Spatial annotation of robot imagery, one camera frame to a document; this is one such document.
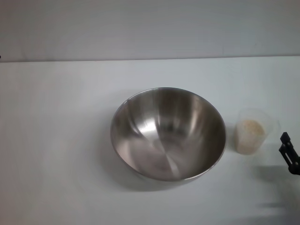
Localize clear plastic measuring cup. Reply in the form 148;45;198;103
235;107;281;155

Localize white rice grains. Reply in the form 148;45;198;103
236;119;267;155

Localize stainless steel mixing bowl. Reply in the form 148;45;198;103
110;87;227;185

